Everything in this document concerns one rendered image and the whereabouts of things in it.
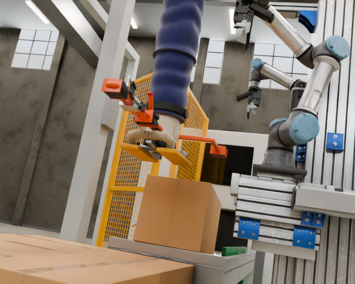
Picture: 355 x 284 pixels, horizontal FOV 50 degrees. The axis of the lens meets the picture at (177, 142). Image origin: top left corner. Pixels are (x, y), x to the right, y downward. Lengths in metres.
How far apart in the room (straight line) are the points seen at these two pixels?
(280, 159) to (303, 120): 0.20
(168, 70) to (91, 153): 1.52
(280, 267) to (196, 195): 0.64
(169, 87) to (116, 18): 1.88
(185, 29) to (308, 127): 0.84
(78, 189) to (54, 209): 9.43
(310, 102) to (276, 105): 10.25
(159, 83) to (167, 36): 0.25
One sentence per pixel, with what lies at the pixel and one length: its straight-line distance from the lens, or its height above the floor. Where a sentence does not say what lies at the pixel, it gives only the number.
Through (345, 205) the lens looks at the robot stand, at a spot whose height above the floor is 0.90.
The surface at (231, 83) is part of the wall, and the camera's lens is 12.20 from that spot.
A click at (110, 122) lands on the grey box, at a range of 3.37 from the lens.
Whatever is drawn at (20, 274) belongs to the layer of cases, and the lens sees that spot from 1.13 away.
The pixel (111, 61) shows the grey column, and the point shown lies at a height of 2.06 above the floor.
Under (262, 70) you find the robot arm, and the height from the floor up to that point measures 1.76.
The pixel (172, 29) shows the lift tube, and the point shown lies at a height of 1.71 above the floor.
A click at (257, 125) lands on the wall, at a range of 11.73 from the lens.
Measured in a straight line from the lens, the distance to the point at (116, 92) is 1.40.
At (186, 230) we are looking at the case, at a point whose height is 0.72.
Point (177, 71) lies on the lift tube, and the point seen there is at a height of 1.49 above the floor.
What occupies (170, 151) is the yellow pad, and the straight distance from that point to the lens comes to 1.76.
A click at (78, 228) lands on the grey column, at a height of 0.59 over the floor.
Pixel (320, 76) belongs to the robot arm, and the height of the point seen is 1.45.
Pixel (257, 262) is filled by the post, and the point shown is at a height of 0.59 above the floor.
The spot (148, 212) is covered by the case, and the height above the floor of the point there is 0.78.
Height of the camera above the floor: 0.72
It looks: 13 degrees up
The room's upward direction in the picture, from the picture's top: 9 degrees clockwise
